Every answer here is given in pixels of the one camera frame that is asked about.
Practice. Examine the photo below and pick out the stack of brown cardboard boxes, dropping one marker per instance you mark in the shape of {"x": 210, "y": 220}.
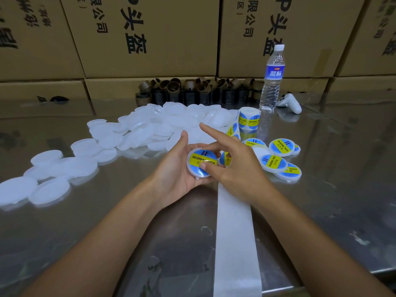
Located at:
{"x": 154, "y": 40}

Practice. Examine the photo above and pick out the person's left forearm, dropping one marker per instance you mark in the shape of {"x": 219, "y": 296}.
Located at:
{"x": 93, "y": 253}

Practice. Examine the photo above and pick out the white handheld controller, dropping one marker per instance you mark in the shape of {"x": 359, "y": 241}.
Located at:
{"x": 289, "y": 103}

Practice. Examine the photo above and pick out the sticker roll with backing strip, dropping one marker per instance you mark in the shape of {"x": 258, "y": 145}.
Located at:
{"x": 238, "y": 256}

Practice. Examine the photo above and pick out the person's right forearm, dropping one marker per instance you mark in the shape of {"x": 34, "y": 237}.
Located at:
{"x": 334, "y": 253}

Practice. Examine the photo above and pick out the pile of white plastic lids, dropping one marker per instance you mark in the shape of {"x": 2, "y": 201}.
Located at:
{"x": 148, "y": 120}

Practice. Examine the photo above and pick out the person's right hand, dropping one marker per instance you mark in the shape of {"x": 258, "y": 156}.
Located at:
{"x": 247, "y": 173}

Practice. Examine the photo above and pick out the person's left hand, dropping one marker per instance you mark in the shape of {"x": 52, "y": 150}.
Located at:
{"x": 170, "y": 179}

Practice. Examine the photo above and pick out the row of dark cardboard tubes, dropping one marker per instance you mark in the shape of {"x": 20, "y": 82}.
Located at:
{"x": 184, "y": 92}

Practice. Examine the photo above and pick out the clear plastic water bottle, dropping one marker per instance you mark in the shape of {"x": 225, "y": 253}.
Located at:
{"x": 273, "y": 80}

